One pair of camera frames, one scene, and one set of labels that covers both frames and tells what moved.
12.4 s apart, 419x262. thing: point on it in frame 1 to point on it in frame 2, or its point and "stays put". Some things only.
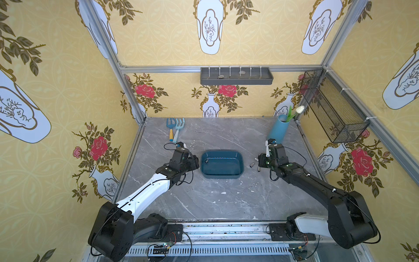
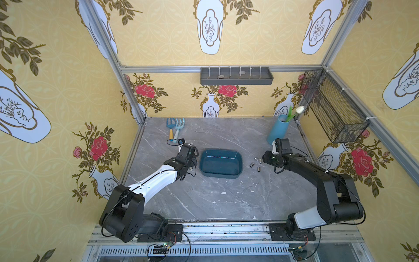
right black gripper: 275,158 to 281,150
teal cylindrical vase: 279,131 stays put
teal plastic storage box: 222,164 stays put
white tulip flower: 299,109 stays put
